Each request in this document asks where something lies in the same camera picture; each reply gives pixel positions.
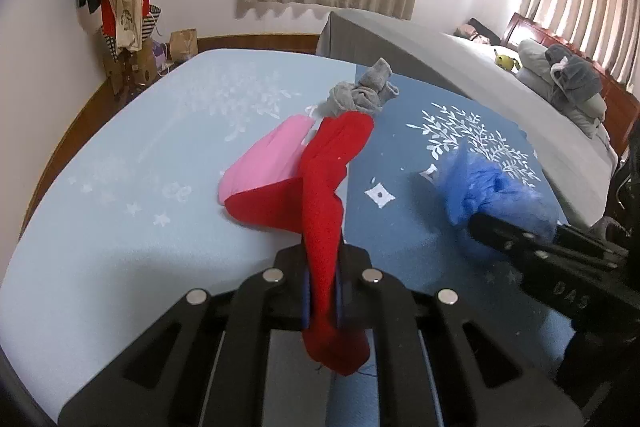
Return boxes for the blue plastic bag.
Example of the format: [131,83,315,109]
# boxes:
[433,146,559,265]

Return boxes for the red cloth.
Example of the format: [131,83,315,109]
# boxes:
[223,112,374,376]

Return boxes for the grey sock bundle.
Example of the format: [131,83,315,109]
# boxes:
[324,57,400,116]

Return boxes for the pink plastic bag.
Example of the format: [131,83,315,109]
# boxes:
[218,115,316,205]

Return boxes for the grey covered bed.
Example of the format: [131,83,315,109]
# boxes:
[317,10,617,228]

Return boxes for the red wooden headboard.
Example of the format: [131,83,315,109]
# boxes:
[502,12,640,155]

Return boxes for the dark grey hoodie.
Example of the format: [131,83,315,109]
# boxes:
[544,44,602,109]

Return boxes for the blue patterned bed sheet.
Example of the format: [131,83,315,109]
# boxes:
[1,51,573,417]

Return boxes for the yellow plush toy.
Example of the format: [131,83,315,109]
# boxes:
[495,52,521,72]

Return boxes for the pink item on bed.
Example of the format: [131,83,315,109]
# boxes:
[454,18,501,46]

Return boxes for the cardboard box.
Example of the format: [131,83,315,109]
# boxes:
[103,38,157,96]

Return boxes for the brown paper bag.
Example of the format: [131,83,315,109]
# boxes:
[168,28,198,64]

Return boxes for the striped bag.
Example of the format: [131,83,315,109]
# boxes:
[101,4,162,60]

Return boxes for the beige tote bag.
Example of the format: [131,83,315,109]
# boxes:
[108,0,143,52]

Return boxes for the red hanging bag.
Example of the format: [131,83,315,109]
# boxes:
[101,0,150,52]

